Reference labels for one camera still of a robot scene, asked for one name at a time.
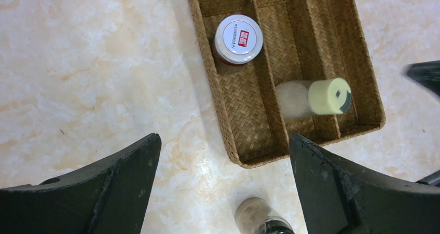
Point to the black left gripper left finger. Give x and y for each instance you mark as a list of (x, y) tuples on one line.
[(107, 196)]

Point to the woven bamboo divided tray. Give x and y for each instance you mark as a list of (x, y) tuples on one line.
[(303, 40)]

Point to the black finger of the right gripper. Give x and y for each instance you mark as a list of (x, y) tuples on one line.
[(426, 74)]

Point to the white lid brown sauce jar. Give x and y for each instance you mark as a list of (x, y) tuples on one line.
[(237, 41)]

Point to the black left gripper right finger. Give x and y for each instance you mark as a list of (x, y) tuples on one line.
[(340, 196)]

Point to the yellow cap clear bottle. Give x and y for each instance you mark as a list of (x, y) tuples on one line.
[(304, 98)]

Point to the black lid pepper shaker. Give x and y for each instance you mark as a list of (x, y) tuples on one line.
[(255, 215)]

